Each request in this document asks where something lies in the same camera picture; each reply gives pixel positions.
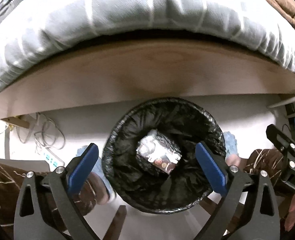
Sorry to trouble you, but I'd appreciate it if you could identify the black-lined round trash bin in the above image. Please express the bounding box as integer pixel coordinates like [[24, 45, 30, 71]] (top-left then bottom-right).
[[102, 98, 226, 214]]

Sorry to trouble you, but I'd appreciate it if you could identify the white power strip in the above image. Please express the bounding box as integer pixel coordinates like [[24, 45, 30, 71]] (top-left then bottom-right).
[[37, 148, 65, 171]]

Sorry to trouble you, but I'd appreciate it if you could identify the right light blue slipper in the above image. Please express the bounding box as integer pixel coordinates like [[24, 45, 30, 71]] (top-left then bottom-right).
[[223, 132, 240, 166]]

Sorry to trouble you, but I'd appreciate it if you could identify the light blue slipper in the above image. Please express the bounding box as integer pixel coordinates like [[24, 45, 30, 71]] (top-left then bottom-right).
[[223, 132, 240, 166], [88, 157, 116, 205]]

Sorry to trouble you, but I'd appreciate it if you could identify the left light blue slipper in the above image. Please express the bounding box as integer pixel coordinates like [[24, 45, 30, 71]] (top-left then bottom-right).
[[88, 157, 116, 205]]

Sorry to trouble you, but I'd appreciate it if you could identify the silver foil snack wrapper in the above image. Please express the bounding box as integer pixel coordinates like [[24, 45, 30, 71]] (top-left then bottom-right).
[[136, 129, 182, 174]]

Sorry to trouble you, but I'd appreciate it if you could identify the grey checked mattress sheet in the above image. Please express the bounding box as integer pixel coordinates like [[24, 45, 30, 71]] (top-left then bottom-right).
[[0, 0, 295, 92]]

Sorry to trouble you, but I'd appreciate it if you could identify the wooden bed frame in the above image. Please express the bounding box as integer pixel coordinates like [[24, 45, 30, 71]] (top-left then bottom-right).
[[0, 40, 295, 119]]

